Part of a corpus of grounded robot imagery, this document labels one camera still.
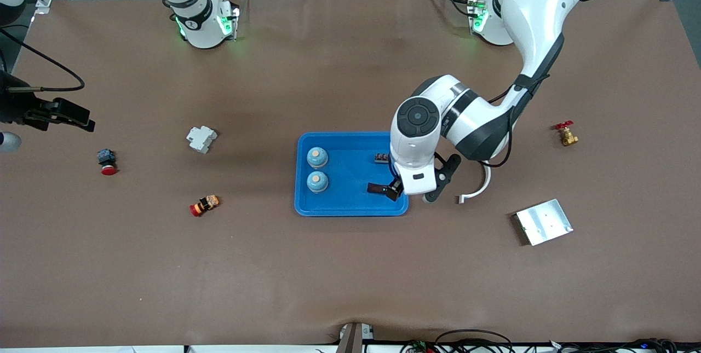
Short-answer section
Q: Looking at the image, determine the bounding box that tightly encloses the brass valve red handle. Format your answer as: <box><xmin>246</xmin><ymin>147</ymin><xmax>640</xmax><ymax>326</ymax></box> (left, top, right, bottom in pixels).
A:
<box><xmin>554</xmin><ymin>121</ymin><xmax>579</xmax><ymax>147</ymax></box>

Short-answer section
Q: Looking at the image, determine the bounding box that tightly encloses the brown table cover sheet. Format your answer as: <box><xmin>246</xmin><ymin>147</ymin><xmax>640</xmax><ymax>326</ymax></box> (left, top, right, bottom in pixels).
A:
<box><xmin>0</xmin><ymin>0</ymin><xmax>701</xmax><ymax>349</ymax></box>

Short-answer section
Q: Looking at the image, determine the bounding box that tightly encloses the white circuit breaker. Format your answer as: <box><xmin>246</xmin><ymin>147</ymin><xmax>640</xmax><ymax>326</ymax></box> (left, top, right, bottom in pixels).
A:
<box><xmin>186</xmin><ymin>125</ymin><xmax>219</xmax><ymax>155</ymax></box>

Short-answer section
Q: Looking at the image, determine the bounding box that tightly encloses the blue desk bell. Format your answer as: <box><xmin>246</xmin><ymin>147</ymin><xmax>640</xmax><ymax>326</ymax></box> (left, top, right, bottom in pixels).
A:
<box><xmin>306</xmin><ymin>171</ymin><xmax>329</xmax><ymax>194</ymax></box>
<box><xmin>306</xmin><ymin>146</ymin><xmax>329</xmax><ymax>169</ymax></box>

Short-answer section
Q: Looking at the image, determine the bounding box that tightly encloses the white curved bracket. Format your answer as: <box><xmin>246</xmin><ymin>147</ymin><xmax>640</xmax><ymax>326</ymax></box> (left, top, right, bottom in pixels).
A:
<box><xmin>457</xmin><ymin>160</ymin><xmax>492</xmax><ymax>204</ymax></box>

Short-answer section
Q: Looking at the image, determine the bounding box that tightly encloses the black cable bundle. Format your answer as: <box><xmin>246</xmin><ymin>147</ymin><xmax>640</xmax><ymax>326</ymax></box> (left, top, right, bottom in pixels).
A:
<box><xmin>400</xmin><ymin>329</ymin><xmax>701</xmax><ymax>353</ymax></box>

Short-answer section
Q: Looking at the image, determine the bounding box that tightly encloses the yellow red emergency stop button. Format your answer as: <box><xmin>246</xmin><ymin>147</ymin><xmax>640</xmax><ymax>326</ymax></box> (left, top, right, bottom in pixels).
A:
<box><xmin>189</xmin><ymin>195</ymin><xmax>221</xmax><ymax>218</ymax></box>

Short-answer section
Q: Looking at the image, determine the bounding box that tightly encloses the red mushroom push button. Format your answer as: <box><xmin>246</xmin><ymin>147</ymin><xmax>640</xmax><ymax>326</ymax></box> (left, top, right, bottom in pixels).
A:
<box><xmin>97</xmin><ymin>148</ymin><xmax>118</xmax><ymax>176</ymax></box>

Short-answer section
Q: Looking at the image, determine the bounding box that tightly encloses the silver metal plate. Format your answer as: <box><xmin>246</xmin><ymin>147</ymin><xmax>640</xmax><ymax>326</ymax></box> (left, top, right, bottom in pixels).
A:
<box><xmin>514</xmin><ymin>198</ymin><xmax>574</xmax><ymax>247</ymax></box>

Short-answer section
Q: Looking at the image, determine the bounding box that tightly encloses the grey metal mount bracket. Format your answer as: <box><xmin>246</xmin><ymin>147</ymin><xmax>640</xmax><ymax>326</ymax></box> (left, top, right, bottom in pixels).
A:
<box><xmin>336</xmin><ymin>322</ymin><xmax>376</xmax><ymax>353</ymax></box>

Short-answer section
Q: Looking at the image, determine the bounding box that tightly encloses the blue plastic tray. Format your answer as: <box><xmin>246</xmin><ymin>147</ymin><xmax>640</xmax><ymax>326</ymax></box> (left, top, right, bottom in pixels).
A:
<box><xmin>294</xmin><ymin>131</ymin><xmax>410</xmax><ymax>217</ymax></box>

